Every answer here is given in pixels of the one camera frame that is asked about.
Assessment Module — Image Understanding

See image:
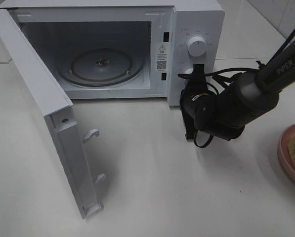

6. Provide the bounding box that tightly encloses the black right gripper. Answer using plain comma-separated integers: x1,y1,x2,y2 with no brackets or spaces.
179,64,211,140

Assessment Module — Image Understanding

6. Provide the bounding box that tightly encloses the pink round plate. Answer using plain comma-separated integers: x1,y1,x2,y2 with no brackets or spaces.
277,124,295,184

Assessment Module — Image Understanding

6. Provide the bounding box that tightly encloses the white microwave door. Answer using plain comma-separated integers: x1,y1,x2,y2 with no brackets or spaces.
0,9,102,219

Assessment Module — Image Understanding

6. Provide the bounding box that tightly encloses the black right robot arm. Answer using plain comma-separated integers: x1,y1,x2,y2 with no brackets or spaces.
178,28,295,148

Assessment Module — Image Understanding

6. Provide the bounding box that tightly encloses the white lower timer knob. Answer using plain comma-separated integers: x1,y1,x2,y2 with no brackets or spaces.
184,68,193,79

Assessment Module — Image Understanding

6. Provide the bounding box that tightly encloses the white upper power knob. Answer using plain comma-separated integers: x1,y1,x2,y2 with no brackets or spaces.
187,35,207,57

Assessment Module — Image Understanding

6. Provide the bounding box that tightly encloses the white warning label sticker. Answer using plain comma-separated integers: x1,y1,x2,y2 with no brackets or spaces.
154,42,171,72

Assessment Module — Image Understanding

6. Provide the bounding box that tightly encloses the white adjacent table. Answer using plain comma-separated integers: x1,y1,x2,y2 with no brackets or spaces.
216,0,295,60

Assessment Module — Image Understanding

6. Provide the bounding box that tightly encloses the glass microwave turntable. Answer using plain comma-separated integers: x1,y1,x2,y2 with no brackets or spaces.
58,48,146,87

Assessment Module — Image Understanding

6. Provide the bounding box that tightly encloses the white microwave oven body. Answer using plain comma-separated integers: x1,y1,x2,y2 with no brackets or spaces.
0,0,224,106

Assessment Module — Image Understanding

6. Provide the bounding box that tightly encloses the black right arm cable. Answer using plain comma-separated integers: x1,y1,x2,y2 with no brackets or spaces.
177,0,295,149

